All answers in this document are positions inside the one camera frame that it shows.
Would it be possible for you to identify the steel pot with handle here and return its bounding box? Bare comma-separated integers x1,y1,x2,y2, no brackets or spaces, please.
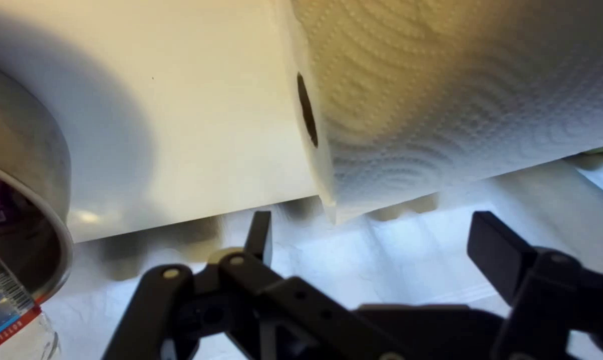
0,59,76,311

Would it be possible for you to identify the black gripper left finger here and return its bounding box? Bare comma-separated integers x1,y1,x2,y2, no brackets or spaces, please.
100,209,411,360

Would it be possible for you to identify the white paper towel roll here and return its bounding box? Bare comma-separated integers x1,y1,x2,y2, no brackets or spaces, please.
270,0,603,227

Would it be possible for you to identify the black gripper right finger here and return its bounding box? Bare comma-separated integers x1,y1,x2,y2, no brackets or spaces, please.
465,210,603,360

